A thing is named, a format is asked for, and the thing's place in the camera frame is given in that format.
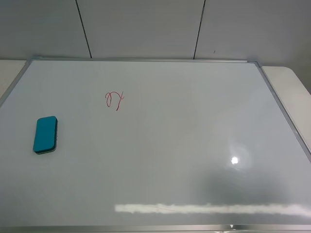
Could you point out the white whiteboard with aluminium frame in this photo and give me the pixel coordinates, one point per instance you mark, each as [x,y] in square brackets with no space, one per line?
[196,146]

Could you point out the teal whiteboard eraser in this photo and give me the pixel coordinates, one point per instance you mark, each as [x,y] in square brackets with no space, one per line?
[45,135]

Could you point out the red marker scribble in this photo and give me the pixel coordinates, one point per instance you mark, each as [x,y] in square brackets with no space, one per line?
[113,99]

